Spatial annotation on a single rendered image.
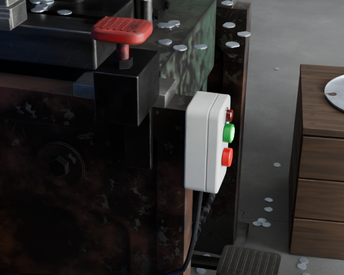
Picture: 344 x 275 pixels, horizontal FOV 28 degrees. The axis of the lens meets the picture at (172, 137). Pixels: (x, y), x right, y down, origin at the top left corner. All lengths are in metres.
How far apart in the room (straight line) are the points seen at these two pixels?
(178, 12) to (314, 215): 0.63
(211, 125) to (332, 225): 0.77
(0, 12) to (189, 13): 0.39
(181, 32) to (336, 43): 1.95
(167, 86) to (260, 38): 2.11
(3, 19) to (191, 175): 0.35
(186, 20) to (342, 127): 0.49
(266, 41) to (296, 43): 0.13
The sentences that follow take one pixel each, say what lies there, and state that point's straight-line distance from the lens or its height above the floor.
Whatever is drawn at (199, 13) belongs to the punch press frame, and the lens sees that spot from 1.28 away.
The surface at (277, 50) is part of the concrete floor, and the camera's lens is 2.95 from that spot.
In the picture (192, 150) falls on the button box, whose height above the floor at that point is 0.56.
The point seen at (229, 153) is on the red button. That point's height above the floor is 0.55.
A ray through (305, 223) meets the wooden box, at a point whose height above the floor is 0.10.
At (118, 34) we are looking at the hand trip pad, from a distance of 0.84.
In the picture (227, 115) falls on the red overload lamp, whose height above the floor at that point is 0.61.
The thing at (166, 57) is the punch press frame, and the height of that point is 0.65.
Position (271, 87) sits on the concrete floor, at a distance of 2.59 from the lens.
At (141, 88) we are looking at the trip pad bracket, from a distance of 0.88.
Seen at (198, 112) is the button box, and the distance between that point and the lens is 0.95.
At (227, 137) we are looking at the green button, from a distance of 0.98.
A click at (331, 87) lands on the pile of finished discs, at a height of 0.35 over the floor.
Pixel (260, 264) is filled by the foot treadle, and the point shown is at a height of 0.16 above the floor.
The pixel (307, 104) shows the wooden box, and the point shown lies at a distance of 1.64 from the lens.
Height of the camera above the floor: 1.04
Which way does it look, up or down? 28 degrees down
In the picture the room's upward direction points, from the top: 1 degrees clockwise
